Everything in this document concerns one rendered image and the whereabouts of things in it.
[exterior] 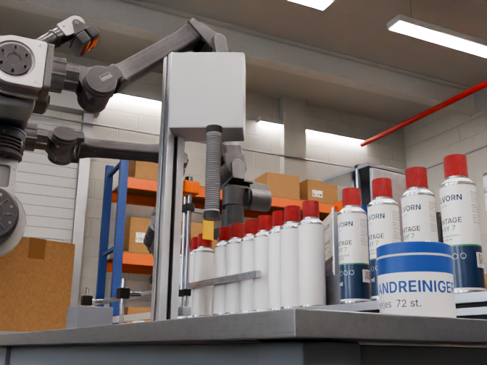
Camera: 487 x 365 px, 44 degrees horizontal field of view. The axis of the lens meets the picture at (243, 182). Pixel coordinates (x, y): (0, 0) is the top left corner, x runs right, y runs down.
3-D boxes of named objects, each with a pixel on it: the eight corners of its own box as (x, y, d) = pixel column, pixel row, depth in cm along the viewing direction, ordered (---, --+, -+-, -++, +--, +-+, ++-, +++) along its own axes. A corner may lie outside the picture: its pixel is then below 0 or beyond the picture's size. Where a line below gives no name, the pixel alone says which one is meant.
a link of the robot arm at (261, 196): (217, 171, 162) (231, 157, 155) (256, 177, 167) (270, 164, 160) (220, 213, 157) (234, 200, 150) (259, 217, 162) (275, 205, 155)
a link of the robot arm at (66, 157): (40, 143, 196) (43, 129, 193) (72, 147, 200) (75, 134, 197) (40, 159, 189) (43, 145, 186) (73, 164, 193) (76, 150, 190)
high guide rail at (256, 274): (260, 277, 122) (260, 270, 123) (256, 277, 122) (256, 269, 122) (85, 307, 210) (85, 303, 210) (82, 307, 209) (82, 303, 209)
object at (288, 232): (312, 310, 115) (310, 206, 121) (290, 308, 113) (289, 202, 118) (296, 311, 120) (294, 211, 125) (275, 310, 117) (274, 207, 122)
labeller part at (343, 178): (409, 175, 117) (409, 170, 118) (367, 165, 112) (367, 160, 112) (361, 190, 129) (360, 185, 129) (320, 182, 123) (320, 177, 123)
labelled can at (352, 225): (377, 305, 102) (372, 187, 108) (354, 303, 99) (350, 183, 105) (356, 306, 106) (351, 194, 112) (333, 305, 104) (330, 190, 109)
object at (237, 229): (253, 315, 132) (253, 223, 138) (232, 314, 130) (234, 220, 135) (240, 316, 136) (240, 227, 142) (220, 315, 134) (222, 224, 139)
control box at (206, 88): (243, 127, 135) (244, 51, 140) (167, 127, 136) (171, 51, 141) (245, 143, 145) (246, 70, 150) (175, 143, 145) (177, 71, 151)
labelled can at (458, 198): (494, 295, 84) (480, 155, 89) (470, 293, 81) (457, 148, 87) (463, 298, 88) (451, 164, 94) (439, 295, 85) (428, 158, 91)
